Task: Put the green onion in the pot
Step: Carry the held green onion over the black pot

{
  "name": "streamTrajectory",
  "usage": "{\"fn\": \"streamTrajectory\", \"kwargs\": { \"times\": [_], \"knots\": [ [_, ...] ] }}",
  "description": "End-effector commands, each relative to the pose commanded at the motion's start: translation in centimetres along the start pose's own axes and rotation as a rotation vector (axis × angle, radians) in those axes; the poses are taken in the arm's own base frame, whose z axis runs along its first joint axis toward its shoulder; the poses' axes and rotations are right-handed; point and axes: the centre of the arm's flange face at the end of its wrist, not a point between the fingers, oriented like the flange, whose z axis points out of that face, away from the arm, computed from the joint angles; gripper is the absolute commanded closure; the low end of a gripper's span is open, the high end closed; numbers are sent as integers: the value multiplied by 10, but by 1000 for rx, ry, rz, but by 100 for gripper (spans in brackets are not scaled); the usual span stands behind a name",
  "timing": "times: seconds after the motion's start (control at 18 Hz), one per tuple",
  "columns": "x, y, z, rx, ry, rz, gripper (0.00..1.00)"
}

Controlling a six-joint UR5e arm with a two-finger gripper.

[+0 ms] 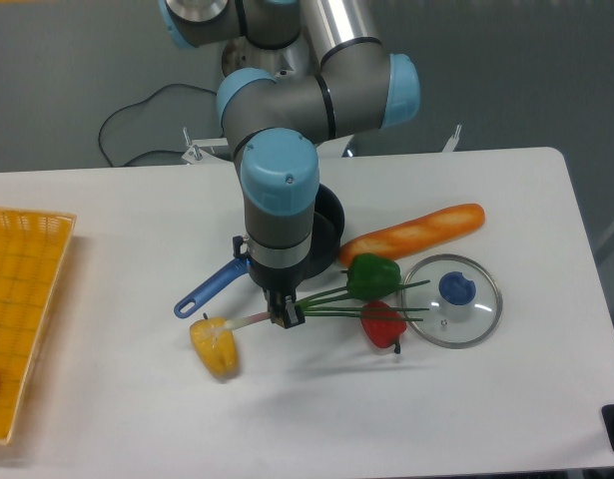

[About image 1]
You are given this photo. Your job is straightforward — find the metal table clamp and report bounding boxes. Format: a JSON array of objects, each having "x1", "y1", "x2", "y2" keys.
[
  {"x1": 441, "y1": 124, "x2": 462, "y2": 154},
  {"x1": 181, "y1": 127, "x2": 232, "y2": 165}
]

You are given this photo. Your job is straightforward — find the red bell pepper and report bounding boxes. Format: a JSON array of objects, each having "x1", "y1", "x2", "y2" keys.
[{"x1": 360, "y1": 301, "x2": 407, "y2": 354}]

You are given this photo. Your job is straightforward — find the yellow bell pepper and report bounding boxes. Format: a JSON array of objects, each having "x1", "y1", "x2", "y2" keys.
[{"x1": 189, "y1": 317, "x2": 240, "y2": 379}]

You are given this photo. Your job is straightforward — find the black pot blue handle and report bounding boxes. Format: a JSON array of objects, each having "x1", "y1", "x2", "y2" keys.
[{"x1": 174, "y1": 185, "x2": 344, "y2": 318}]

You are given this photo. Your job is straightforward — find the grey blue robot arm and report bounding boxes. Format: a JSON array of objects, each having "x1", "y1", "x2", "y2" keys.
[{"x1": 160, "y1": 1, "x2": 420, "y2": 328}]

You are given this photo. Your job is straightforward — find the yellow woven basket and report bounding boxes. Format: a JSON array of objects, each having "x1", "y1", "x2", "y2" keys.
[{"x1": 0, "y1": 208, "x2": 77, "y2": 445}]

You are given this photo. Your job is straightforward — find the green onion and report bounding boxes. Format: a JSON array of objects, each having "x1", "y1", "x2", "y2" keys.
[{"x1": 226, "y1": 279, "x2": 429, "y2": 332}]

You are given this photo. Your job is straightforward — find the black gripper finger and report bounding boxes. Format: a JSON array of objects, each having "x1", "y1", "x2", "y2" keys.
[
  {"x1": 268, "y1": 291, "x2": 286, "y2": 325},
  {"x1": 282, "y1": 295, "x2": 305, "y2": 328}
]

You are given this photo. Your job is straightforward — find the black cable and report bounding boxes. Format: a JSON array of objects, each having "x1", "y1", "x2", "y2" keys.
[{"x1": 97, "y1": 83, "x2": 220, "y2": 168}]

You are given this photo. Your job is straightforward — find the orange baguette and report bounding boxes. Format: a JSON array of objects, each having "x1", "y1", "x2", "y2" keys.
[{"x1": 337, "y1": 204, "x2": 486, "y2": 266}]

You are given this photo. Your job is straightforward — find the glass lid blue knob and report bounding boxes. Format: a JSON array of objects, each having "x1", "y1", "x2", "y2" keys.
[{"x1": 399, "y1": 253, "x2": 503, "y2": 349}]

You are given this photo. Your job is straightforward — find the right metal table clamp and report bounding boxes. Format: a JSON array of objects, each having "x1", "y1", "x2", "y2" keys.
[{"x1": 441, "y1": 124, "x2": 462, "y2": 154}]

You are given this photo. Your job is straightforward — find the green bell pepper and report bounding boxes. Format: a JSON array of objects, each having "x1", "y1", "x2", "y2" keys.
[{"x1": 346, "y1": 253, "x2": 401, "y2": 301}]

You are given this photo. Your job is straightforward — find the left metal table clamp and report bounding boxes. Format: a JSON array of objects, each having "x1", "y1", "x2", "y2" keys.
[{"x1": 181, "y1": 127, "x2": 232, "y2": 165}]

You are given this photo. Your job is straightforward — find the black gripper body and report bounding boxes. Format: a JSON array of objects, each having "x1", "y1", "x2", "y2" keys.
[{"x1": 249, "y1": 258, "x2": 308, "y2": 298}]

